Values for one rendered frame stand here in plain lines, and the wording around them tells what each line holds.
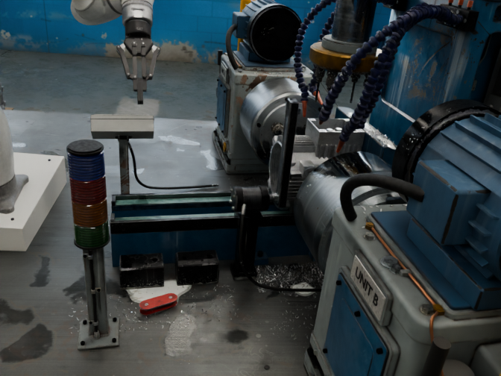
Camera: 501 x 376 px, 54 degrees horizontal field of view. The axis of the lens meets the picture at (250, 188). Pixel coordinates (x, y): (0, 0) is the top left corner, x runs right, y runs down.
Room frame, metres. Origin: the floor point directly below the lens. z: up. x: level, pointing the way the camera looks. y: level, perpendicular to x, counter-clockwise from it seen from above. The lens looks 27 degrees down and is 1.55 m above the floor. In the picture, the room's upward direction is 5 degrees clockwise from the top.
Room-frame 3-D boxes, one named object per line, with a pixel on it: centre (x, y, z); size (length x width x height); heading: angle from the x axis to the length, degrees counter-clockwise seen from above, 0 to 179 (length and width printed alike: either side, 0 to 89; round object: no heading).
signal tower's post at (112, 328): (0.76, 0.28, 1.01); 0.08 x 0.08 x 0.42; 15
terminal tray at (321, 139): (1.19, -0.20, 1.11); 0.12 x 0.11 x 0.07; 104
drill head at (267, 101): (1.53, -0.07, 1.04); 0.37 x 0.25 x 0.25; 15
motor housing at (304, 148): (1.18, -0.16, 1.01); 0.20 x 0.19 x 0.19; 104
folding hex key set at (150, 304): (0.85, 0.18, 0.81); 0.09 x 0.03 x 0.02; 123
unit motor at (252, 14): (1.79, 0.03, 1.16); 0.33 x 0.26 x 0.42; 15
